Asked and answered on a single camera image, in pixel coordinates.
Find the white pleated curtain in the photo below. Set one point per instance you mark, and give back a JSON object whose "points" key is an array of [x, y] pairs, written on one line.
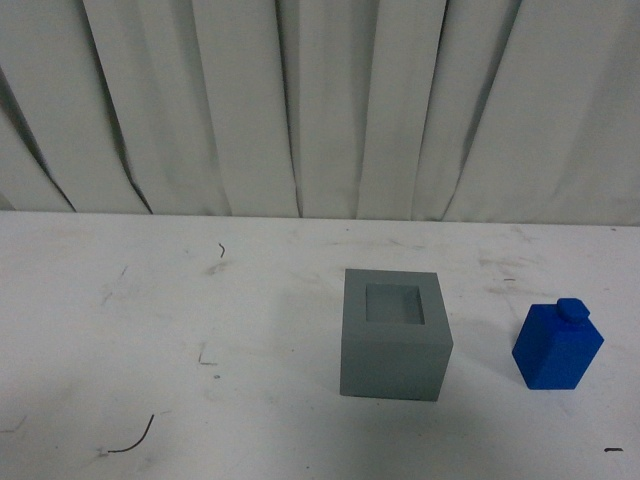
{"points": [[487, 111]]}

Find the gray cube base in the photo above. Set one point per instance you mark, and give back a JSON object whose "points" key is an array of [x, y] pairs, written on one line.
{"points": [[396, 340]]}

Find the blue block part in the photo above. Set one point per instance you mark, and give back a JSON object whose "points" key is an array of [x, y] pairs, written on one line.
{"points": [[556, 345]]}

